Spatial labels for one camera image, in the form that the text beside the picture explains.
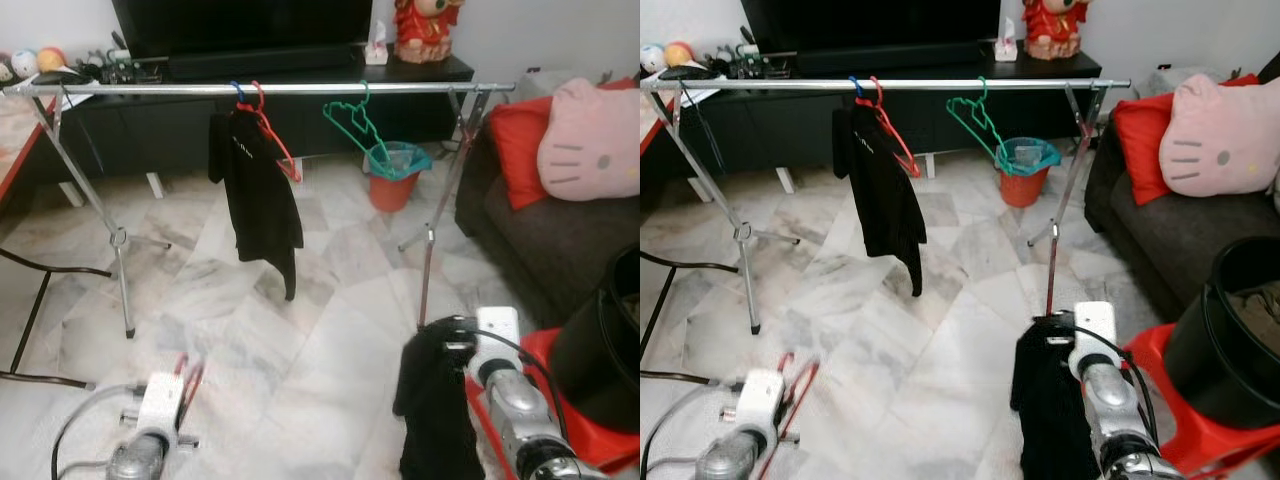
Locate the black ribbed knit garment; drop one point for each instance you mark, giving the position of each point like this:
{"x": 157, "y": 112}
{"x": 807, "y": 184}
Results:
{"x": 1045, "y": 420}
{"x": 430, "y": 420}

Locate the red plastic hanger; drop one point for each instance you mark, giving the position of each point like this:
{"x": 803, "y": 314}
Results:
{"x": 800, "y": 390}
{"x": 192, "y": 385}
{"x": 900, "y": 142}
{"x": 280, "y": 145}

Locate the green plastic hanger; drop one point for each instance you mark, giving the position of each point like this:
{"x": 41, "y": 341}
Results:
{"x": 980, "y": 122}
{"x": 355, "y": 125}

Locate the blue plastic hanger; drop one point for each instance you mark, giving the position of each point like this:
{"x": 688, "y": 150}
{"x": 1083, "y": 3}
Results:
{"x": 855, "y": 88}
{"x": 236, "y": 92}

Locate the dark grey fabric sofa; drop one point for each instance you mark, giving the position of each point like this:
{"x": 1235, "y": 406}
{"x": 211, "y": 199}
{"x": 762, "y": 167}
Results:
{"x": 1170, "y": 250}
{"x": 540, "y": 250}

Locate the black laundry bucket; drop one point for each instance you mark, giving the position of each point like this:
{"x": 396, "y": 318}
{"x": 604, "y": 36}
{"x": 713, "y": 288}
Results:
{"x": 1210, "y": 350}
{"x": 600, "y": 350}

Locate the orange plastic bucket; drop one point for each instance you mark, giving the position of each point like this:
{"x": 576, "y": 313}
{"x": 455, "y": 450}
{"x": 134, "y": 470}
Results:
{"x": 390, "y": 195}
{"x": 1020, "y": 190}

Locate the red plastic stool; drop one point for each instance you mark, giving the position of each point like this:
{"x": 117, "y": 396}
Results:
{"x": 1220, "y": 445}
{"x": 600, "y": 450}

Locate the teal plastic bin liner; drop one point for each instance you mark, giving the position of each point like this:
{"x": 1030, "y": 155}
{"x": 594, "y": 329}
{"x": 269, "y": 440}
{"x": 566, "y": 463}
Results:
{"x": 1050, "y": 155}
{"x": 420, "y": 160}

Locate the red cushion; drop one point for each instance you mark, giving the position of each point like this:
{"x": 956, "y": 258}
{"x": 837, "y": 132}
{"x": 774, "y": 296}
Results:
{"x": 1140, "y": 145}
{"x": 515, "y": 150}

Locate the black long sleeve shirt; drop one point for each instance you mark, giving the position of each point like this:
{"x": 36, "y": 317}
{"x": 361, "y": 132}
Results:
{"x": 880, "y": 195}
{"x": 255, "y": 200}

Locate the pink cat face cushion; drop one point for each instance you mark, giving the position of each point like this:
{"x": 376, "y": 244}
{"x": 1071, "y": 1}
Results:
{"x": 1225, "y": 135}
{"x": 595, "y": 140}

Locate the white tissue box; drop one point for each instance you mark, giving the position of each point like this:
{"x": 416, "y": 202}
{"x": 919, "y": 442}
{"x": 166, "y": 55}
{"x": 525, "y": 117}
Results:
{"x": 376, "y": 48}
{"x": 1005, "y": 45}

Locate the red robed figurine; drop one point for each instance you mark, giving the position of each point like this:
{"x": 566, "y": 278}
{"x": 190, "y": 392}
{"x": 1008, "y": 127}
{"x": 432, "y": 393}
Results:
{"x": 1055, "y": 28}
{"x": 425, "y": 30}

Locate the black soundbar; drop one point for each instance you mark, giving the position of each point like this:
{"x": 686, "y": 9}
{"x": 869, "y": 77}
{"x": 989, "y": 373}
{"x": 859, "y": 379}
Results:
{"x": 890, "y": 58}

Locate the white round plush toy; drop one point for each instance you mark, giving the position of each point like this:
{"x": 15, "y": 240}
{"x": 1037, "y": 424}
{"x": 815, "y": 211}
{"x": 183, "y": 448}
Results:
{"x": 657, "y": 58}
{"x": 24, "y": 64}

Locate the black television console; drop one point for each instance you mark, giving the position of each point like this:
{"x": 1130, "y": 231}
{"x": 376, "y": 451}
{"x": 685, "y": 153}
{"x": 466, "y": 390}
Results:
{"x": 780, "y": 130}
{"x": 170, "y": 130}

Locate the black wallet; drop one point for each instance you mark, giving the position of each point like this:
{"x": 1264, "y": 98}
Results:
{"x": 685, "y": 72}
{"x": 60, "y": 77}

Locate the orange round plush toy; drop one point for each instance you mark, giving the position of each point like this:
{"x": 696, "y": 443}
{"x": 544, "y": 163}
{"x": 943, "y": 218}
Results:
{"x": 679, "y": 55}
{"x": 51, "y": 60}

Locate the black flat screen television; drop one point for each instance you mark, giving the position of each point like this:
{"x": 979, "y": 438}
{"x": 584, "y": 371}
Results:
{"x": 240, "y": 25}
{"x": 870, "y": 20}

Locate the silver metal clothes rack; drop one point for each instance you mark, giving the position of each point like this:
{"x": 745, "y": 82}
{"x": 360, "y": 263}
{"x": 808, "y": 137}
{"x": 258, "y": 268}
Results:
{"x": 150, "y": 89}
{"x": 780, "y": 84}

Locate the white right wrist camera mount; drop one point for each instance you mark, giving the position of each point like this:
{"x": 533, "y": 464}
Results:
{"x": 497, "y": 340}
{"x": 1095, "y": 335}

